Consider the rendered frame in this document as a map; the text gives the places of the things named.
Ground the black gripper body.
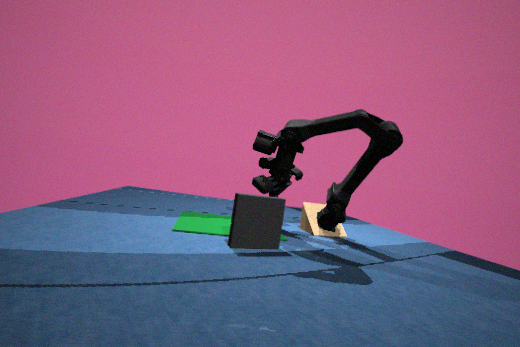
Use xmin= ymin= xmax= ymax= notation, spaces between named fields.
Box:
xmin=252 ymin=158 xmax=303 ymax=194

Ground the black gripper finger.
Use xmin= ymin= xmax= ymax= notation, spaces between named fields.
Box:
xmin=269 ymin=187 xmax=281 ymax=197
xmin=277 ymin=181 xmax=292 ymax=196

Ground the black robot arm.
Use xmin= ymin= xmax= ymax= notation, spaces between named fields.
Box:
xmin=253 ymin=109 xmax=403 ymax=232

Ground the green circuit board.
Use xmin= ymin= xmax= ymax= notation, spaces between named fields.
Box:
xmin=172 ymin=211 xmax=232 ymax=237

